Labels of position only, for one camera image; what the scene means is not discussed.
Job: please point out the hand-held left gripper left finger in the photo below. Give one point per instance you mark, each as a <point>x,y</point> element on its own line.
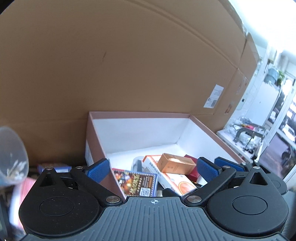
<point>98,170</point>

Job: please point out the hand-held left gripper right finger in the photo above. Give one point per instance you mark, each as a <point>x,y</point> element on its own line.
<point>207,170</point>

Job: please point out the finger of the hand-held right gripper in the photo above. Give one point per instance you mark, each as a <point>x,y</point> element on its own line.
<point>227,162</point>

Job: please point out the dark red box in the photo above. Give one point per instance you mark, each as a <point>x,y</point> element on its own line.
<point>193,175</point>

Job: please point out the gold box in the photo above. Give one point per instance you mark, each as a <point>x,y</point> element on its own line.
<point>175,163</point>

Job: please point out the colourful print box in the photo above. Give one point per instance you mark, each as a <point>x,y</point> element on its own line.
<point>136,182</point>

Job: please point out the pink storage box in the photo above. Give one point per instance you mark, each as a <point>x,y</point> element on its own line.
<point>138,132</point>

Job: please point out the white side table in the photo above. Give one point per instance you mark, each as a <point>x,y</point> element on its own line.
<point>235,141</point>

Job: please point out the white orange-label box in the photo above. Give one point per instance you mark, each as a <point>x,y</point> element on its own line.
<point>175,183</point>

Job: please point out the black clamp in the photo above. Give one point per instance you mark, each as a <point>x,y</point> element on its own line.
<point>247,134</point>

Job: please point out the clear plastic case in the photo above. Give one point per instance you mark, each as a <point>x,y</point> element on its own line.
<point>137,164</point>

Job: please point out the small blue barcode box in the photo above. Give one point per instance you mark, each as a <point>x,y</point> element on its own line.
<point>57,168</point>

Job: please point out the white shipping label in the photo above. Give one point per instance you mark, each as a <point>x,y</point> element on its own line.
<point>214,96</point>

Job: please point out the white cabinet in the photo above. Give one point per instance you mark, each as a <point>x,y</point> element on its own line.
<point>268,102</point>

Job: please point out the pink face mask pack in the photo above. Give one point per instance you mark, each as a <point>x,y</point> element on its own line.
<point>20,201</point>

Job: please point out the clear cotton swab jar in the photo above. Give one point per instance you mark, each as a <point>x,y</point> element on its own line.
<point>11,157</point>

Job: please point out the potted plant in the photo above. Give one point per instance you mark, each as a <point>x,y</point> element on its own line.
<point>274,75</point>

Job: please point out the cardboard backdrop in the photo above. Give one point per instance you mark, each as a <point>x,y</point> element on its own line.
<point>115,58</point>

